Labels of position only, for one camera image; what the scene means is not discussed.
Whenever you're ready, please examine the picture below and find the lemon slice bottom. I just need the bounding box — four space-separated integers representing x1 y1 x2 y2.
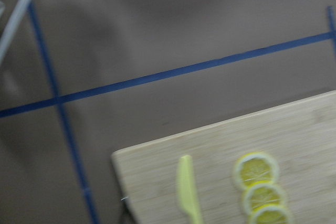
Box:
248 204 294 224

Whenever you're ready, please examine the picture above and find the bamboo cutting board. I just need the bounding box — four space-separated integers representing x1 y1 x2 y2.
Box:
111 91 335 223

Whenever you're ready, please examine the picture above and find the lemon slice middle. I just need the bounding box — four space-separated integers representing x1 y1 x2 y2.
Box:
242 182 287 215

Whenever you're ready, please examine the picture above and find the white wire cup rack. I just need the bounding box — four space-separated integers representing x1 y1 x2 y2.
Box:
1 0 32 64

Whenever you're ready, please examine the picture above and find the yellow plastic knife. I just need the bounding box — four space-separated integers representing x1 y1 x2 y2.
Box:
176 155 204 224

